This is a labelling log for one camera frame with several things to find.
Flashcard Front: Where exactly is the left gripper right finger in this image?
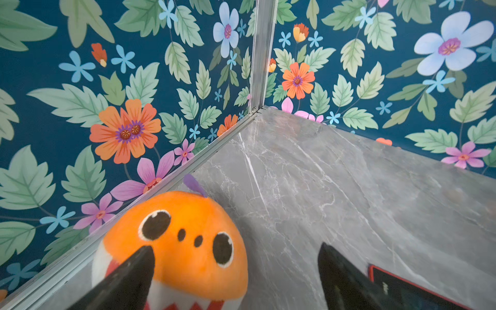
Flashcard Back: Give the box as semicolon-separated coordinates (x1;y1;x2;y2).
318;242;403;310

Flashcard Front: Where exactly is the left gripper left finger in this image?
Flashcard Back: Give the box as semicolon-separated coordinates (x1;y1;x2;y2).
69;246;155;310

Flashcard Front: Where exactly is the left red writing tablet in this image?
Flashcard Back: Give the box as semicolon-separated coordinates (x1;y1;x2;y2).
368;265;470;310

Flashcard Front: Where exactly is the orange shark plush toy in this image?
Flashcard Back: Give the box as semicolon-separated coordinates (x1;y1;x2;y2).
92;174;249;309

